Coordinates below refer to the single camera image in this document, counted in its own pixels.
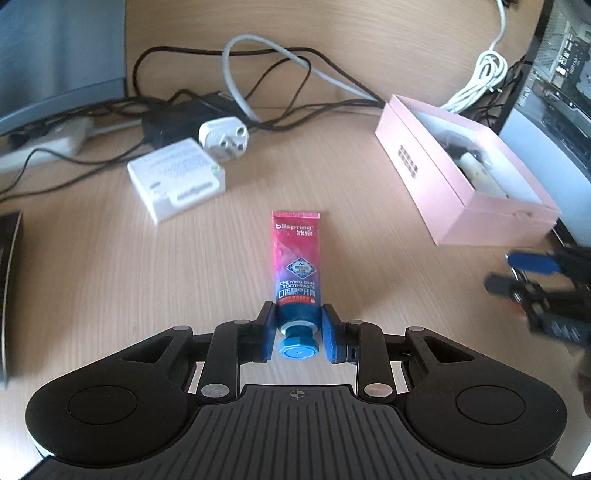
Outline red blue toothpaste tube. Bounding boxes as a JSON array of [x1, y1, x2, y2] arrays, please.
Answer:
[[271, 211, 322, 360]]

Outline yellowish object in box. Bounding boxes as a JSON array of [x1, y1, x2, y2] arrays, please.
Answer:
[[456, 152, 507, 198]]

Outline pink open cardboard box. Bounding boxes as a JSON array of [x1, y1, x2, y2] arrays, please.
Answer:
[[376, 95, 560, 247]]

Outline right computer monitor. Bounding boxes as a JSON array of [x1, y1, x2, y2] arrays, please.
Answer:
[[494, 1, 590, 247]]

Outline computer monitor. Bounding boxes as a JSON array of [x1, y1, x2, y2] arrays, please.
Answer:
[[0, 0, 127, 134], [494, 1, 590, 247]]

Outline white boxy power adapter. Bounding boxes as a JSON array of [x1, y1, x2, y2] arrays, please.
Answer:
[[127, 138, 225, 225]]

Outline white round travel plug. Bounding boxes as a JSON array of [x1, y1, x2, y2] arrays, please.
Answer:
[[197, 116, 249, 163]]

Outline black power brick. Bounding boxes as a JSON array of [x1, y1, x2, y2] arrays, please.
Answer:
[[141, 92, 238, 149]]

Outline white power strip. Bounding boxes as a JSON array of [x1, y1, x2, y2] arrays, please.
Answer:
[[1, 117, 94, 174]]

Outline black keyboard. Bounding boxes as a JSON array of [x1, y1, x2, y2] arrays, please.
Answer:
[[1, 211, 23, 390]]

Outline left computer monitor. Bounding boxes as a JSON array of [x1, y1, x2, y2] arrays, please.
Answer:
[[0, 0, 127, 134]]

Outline bundled white cable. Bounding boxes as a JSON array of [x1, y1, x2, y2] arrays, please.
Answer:
[[438, 0, 509, 114]]

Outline black cables on desk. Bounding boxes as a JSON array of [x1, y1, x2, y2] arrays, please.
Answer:
[[0, 43, 387, 204]]

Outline grey looped cable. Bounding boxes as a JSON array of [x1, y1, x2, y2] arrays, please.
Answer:
[[221, 34, 385, 123]]

